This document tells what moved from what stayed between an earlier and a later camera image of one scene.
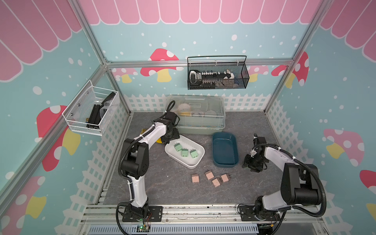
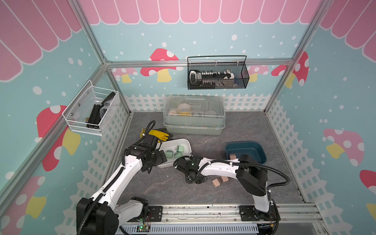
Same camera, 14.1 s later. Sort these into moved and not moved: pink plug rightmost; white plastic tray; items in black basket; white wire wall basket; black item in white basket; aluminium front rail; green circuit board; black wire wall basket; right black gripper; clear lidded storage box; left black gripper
Moved: left black gripper; right black gripper; white plastic tray
Not moved: pink plug rightmost; black wire wall basket; clear lidded storage box; items in black basket; green circuit board; aluminium front rail; black item in white basket; white wire wall basket
